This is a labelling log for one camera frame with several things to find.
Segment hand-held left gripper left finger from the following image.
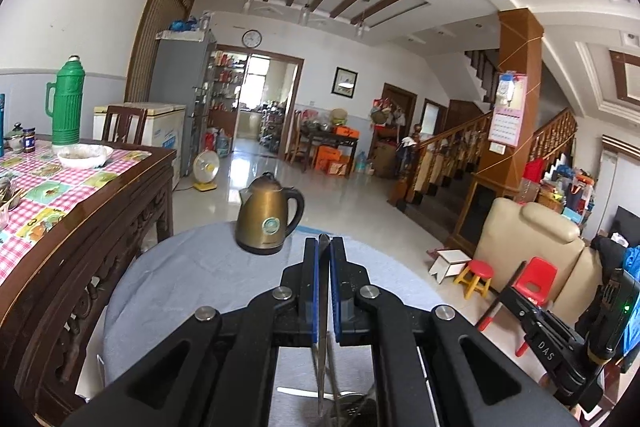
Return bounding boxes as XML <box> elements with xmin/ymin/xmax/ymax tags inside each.
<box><xmin>60</xmin><ymin>237</ymin><xmax>321</xmax><ymax>427</ymax></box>

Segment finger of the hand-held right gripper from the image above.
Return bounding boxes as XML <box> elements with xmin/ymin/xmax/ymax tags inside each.
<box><xmin>475</xmin><ymin>284</ymin><xmax>590</xmax><ymax>400</ymax></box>

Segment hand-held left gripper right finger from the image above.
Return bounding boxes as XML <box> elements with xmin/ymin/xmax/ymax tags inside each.
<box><xmin>330</xmin><ymin>237</ymin><xmax>581</xmax><ymax>427</ymax></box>

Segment metal table knife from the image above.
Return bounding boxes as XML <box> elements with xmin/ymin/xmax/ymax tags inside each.
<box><xmin>316</xmin><ymin>233</ymin><xmax>331</xmax><ymax>419</ymax></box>

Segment white plastic spoon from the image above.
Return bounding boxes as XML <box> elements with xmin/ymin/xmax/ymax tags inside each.
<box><xmin>276</xmin><ymin>385</ymin><xmax>321</xmax><ymax>402</ymax></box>

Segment metal fork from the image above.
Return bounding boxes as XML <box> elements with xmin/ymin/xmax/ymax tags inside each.
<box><xmin>327</xmin><ymin>389</ymin><xmax>353</xmax><ymax>427</ymax></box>

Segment red plastic chair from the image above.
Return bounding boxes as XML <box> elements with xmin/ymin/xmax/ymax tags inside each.
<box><xmin>514</xmin><ymin>256</ymin><xmax>559</xmax><ymax>356</ymax></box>

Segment bronze electric kettle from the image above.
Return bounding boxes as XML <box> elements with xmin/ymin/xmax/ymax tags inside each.
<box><xmin>235</xmin><ymin>172</ymin><xmax>306</xmax><ymax>257</ymax></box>

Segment yellow stool with red seat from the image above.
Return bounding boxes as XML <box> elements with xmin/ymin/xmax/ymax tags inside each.
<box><xmin>453</xmin><ymin>259</ymin><xmax>495</xmax><ymax>301</ymax></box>

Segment grey-blue round tablecloth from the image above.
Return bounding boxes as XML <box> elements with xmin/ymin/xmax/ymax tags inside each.
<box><xmin>101</xmin><ymin>221</ymin><xmax>447</xmax><ymax>408</ymax></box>

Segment beige leather armchair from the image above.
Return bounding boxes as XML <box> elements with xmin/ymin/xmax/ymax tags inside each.
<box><xmin>472</xmin><ymin>197</ymin><xmax>607</xmax><ymax>325</ymax></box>

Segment small white stool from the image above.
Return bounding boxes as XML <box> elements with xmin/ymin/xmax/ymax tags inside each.
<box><xmin>428</xmin><ymin>249</ymin><xmax>473</xmax><ymax>284</ymax></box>

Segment orange cardboard boxes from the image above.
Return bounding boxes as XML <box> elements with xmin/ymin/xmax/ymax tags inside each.
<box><xmin>316</xmin><ymin>145</ymin><xmax>352</xmax><ymax>176</ymax></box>

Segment pile of colourful bags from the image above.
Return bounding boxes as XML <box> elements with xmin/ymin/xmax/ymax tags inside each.
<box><xmin>520</xmin><ymin>153</ymin><xmax>599</xmax><ymax>229</ymax></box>

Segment wooden side table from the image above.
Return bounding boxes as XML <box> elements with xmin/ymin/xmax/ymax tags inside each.
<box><xmin>298</xmin><ymin>126</ymin><xmax>362</xmax><ymax>178</ymax></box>

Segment yellow fan heater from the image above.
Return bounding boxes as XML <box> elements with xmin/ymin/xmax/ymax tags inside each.
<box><xmin>193</xmin><ymin>150</ymin><xmax>220</xmax><ymax>192</ymax></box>

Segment wooden stair railing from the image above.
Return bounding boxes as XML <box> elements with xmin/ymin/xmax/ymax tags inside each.
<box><xmin>392</xmin><ymin>107</ymin><xmax>579</xmax><ymax>210</ymax></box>

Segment glass display shelf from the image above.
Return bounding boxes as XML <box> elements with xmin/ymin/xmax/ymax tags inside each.
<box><xmin>207</xmin><ymin>49</ymin><xmax>247</xmax><ymax>142</ymax></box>

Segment white chest freezer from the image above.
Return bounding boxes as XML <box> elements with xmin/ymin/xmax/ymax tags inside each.
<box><xmin>93</xmin><ymin>102</ymin><xmax>187</xmax><ymax>190</ymax></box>

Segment dark carved wooden table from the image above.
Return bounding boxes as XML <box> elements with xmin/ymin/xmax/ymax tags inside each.
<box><xmin>0</xmin><ymin>138</ymin><xmax>177</xmax><ymax>427</ymax></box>

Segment grey refrigerator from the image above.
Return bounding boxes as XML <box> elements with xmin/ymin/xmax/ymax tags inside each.
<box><xmin>149</xmin><ymin>31</ymin><xmax>217</xmax><ymax>178</ymax></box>

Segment dark wooden chair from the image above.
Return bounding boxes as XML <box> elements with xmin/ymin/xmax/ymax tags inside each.
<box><xmin>102</xmin><ymin>105</ymin><xmax>148</xmax><ymax>146</ymax></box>

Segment white bowl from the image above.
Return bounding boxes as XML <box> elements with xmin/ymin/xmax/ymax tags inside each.
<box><xmin>56</xmin><ymin>144</ymin><xmax>115</xmax><ymax>170</ymax></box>

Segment pink checkered tablecloth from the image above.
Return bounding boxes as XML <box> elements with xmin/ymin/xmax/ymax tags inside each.
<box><xmin>0</xmin><ymin>139</ymin><xmax>151</xmax><ymax>286</ymax></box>

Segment brown wooden pillar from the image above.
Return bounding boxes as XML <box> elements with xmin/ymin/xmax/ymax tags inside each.
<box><xmin>446</xmin><ymin>8</ymin><xmax>545</xmax><ymax>254</ymax></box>

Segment green thermos flask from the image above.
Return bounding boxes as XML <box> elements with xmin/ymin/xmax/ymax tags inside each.
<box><xmin>45</xmin><ymin>55</ymin><xmax>84</xmax><ymax>146</ymax></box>

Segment small lidded pot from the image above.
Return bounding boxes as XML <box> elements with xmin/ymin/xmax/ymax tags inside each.
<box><xmin>4</xmin><ymin>123</ymin><xmax>25</xmax><ymax>152</ymax></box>

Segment framed wall picture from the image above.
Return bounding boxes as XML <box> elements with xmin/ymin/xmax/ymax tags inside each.
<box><xmin>331</xmin><ymin>67</ymin><xmax>359</xmax><ymax>98</ymax></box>

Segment pink wall calendar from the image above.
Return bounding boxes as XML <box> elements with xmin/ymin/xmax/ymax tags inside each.
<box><xmin>487</xmin><ymin>73</ymin><xmax>529</xmax><ymax>146</ymax></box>

